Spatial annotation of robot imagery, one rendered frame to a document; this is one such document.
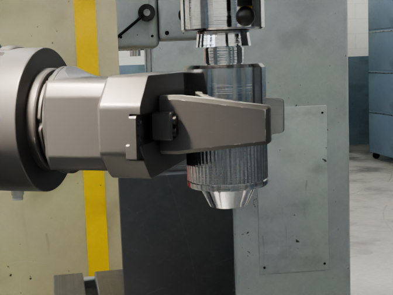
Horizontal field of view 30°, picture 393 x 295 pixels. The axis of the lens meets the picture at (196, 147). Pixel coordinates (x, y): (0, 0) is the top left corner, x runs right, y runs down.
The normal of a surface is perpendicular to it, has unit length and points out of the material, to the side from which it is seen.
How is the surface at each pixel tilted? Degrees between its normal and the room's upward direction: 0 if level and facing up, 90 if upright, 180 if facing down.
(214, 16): 90
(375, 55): 90
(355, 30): 90
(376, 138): 90
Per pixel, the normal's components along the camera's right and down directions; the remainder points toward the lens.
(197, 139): -0.24, 0.13
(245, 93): 0.47, 0.10
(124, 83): -0.18, -0.61
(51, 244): 0.19, 0.11
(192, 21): -0.72, 0.11
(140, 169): -0.15, 0.79
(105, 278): -0.04, -0.99
